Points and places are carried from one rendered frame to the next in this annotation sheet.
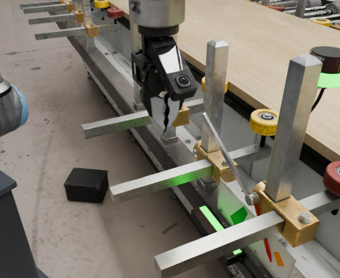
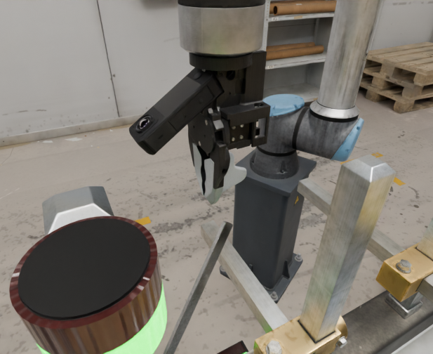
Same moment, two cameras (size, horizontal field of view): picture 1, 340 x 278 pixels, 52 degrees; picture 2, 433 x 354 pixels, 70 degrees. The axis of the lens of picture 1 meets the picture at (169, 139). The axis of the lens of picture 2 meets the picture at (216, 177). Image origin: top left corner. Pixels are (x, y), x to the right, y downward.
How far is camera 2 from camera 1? 69 cm
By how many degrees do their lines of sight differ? 70
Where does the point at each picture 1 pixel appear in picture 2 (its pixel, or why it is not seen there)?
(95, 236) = not seen: hidden behind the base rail
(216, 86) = (330, 238)
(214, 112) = (318, 277)
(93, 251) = not seen: hidden behind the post
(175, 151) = (372, 316)
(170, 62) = (169, 99)
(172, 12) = (184, 28)
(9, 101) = (335, 129)
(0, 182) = (285, 184)
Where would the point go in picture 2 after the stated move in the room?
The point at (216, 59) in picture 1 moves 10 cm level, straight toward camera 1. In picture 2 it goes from (339, 189) to (239, 184)
